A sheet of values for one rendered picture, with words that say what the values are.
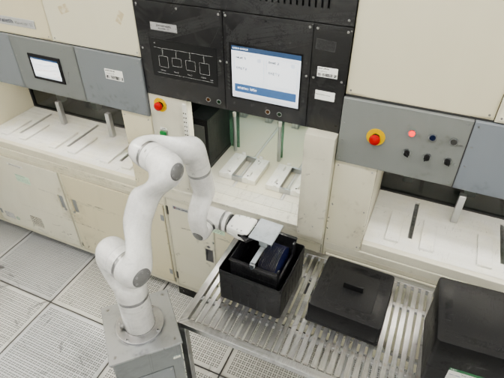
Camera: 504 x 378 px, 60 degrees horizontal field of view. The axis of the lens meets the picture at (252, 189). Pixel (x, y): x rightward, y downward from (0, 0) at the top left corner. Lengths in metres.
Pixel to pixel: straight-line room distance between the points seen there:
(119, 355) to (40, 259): 1.71
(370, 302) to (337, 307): 0.13
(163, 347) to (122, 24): 1.31
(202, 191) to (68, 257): 1.86
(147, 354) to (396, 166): 1.18
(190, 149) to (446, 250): 1.22
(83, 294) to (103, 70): 1.53
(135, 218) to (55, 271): 1.85
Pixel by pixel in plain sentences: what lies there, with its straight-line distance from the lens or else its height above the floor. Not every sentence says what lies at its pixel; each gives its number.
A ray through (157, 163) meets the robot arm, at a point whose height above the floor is 1.49.
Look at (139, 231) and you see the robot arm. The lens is 1.50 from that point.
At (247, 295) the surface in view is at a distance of 1.82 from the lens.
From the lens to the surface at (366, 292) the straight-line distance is 1.86.
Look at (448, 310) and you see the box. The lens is 1.70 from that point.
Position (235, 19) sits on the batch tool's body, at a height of 1.78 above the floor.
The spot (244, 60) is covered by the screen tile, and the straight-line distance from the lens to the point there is 1.73.
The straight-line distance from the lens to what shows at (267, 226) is 1.74.
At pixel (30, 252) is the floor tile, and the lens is 3.51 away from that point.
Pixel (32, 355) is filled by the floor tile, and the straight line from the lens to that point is 2.92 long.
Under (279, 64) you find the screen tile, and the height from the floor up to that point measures 1.64.
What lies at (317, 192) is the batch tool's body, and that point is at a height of 1.13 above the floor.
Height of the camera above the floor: 2.27
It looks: 38 degrees down
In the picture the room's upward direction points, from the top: straight up
